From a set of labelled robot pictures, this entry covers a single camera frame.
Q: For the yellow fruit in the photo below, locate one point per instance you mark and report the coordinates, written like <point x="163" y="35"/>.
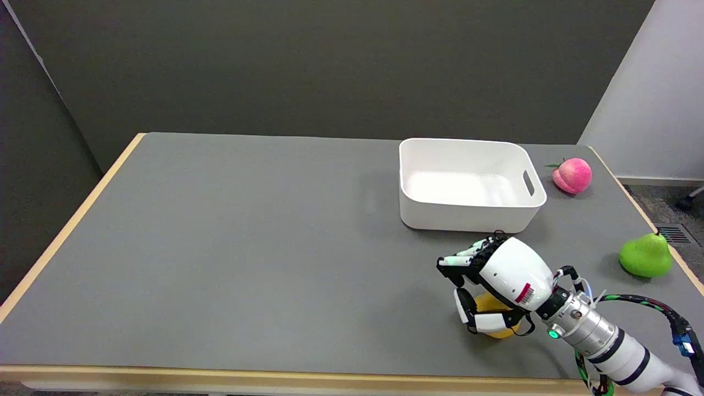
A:
<point x="491" y="308"/>

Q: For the grey table mat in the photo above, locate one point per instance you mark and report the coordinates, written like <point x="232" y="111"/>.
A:
<point x="330" y="258"/>

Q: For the pink peach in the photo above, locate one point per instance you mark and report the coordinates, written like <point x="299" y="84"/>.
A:
<point x="572" y="175"/>

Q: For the green pear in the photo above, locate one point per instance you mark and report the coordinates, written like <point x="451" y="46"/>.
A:
<point x="647" y="255"/>

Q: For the white plastic storage bin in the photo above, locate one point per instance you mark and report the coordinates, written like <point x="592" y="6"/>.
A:
<point x="468" y="184"/>

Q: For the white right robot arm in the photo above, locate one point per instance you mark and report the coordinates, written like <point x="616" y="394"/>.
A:
<point x="610" y="341"/>

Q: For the chair caster leg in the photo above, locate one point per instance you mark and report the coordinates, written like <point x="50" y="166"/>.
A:
<point x="690" y="199"/>

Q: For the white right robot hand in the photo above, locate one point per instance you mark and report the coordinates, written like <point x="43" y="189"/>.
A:
<point x="514" y="270"/>

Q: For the floor vent grille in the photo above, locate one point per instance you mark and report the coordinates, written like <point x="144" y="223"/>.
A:
<point x="675" y="235"/>

